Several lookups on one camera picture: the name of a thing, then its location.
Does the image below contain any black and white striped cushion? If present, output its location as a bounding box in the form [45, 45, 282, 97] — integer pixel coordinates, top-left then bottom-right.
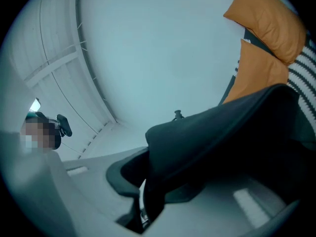
[286, 38, 316, 123]

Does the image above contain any large orange leather cushion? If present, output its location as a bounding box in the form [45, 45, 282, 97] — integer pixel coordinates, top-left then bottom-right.
[223, 0, 307, 66]

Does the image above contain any small orange leather cushion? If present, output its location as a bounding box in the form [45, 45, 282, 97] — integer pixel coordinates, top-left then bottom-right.
[221, 39, 290, 105]

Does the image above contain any person's white shirt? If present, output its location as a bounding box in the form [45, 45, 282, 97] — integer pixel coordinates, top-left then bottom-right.
[0, 129, 117, 237]

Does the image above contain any person's head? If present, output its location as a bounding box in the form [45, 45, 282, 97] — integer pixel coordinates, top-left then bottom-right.
[19, 111, 63, 155]

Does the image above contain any black backpack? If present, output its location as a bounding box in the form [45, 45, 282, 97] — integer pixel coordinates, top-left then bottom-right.
[106, 83, 316, 235]

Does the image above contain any black head-mounted camera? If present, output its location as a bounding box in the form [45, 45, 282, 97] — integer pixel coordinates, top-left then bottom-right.
[56, 114, 73, 138]

